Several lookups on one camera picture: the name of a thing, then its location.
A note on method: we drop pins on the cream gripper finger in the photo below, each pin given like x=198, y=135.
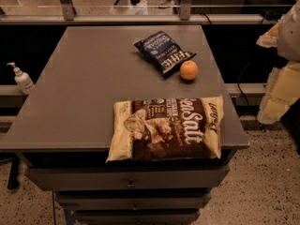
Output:
x=270, y=38
x=281, y=91

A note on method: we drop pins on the orange fruit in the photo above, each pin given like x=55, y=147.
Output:
x=189, y=70

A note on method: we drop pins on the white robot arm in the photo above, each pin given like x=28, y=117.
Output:
x=289, y=35

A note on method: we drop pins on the blue chip bag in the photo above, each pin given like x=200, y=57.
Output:
x=163, y=51

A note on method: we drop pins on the large sea salt chip bag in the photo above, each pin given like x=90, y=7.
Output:
x=167, y=128

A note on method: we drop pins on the white floor stand base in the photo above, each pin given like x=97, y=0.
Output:
x=129, y=7

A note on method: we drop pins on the grey drawer cabinet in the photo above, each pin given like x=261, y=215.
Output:
x=64, y=128

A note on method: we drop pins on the white pump sanitizer bottle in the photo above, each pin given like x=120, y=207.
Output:
x=22, y=79

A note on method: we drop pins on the metal glass railing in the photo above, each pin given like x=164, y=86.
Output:
x=182, y=11

